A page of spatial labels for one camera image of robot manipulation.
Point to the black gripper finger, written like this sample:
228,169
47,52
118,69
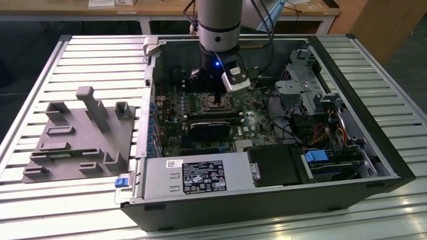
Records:
217,98

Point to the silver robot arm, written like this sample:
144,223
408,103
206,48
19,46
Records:
218,20

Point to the CPU socket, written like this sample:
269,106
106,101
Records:
202,108

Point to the black RAM slot bank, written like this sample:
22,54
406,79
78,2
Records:
214,117

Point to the black wrist-mounted box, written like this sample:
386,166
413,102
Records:
194,75

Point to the black graphics card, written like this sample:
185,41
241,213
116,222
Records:
209,131

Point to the green motherboard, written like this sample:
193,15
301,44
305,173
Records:
257,120

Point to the silver chipset heat sink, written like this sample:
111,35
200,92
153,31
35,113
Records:
245,145

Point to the silver metal drive cage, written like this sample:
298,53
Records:
301,100

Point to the pale blue teach pendant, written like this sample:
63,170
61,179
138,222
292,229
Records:
277,10

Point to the silver power supply unit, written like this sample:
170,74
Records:
161,180

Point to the blue disk carrier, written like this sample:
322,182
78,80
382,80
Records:
316,157

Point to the white box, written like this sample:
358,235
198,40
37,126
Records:
101,3

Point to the blue case latch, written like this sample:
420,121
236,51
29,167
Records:
121,181

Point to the black open PC case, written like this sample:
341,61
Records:
234,215

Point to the grey plastic parts rack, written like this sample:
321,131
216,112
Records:
77,150

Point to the grey metal disk bay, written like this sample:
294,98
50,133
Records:
364,160

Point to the wooden cabinet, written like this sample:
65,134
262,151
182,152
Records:
390,25

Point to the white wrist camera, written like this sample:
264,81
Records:
236,77

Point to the silver bracket with screw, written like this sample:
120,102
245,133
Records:
294,87

